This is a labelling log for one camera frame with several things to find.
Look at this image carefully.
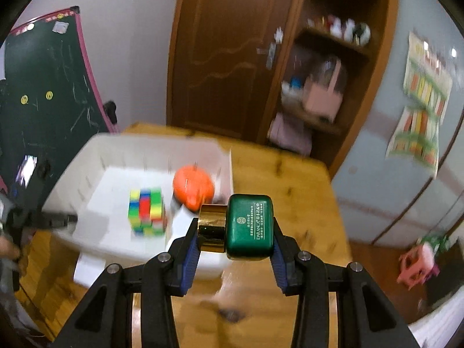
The lower bookshelf wall poster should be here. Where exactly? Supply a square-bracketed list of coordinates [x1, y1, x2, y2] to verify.
[385, 106, 440, 177]

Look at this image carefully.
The colourful rubik cube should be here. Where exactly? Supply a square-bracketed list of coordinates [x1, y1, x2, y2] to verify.
[127, 188, 168, 237]

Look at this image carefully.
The green chalkboard pink frame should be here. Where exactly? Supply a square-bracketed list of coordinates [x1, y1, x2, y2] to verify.
[1, 6, 117, 203]

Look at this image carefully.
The pink folded cloth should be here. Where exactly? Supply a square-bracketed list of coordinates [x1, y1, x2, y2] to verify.
[267, 112, 312, 156]

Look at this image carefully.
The orange round toy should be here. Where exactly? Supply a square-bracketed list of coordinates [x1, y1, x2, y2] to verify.
[172, 165, 215, 212]

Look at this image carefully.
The pink basket clear dome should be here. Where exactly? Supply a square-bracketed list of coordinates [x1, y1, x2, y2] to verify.
[302, 57, 348, 123]

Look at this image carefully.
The bookshelf wall poster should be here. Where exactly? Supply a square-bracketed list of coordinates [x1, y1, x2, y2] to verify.
[385, 106, 440, 177]
[403, 32, 453, 124]

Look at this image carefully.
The wooden corner shelf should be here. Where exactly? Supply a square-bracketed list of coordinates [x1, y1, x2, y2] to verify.
[257, 0, 400, 178]

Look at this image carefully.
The white charger adapter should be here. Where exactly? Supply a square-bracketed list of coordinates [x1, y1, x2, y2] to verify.
[73, 252, 106, 288]

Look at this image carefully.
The white plastic storage bin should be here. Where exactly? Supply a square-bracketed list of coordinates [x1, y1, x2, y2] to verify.
[43, 134, 233, 267]

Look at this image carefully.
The person's left hand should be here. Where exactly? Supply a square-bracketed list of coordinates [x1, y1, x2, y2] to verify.
[0, 236, 21, 260]

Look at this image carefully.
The pink plastic stool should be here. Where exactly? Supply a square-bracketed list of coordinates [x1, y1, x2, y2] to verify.
[396, 242, 440, 290]

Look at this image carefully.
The upper bookshelf wall poster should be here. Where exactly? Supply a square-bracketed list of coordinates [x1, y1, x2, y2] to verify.
[403, 32, 453, 124]

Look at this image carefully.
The white checkered cloth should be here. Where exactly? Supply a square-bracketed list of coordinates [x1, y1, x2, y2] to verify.
[408, 287, 464, 347]

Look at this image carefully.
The brown wooden door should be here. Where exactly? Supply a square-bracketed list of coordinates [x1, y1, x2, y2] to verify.
[167, 0, 296, 142]

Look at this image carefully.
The green bottle gold cap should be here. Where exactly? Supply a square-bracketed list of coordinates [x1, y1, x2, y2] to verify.
[197, 194, 274, 260]

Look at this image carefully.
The silver door handle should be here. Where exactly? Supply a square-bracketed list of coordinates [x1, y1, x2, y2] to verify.
[256, 42, 278, 70]

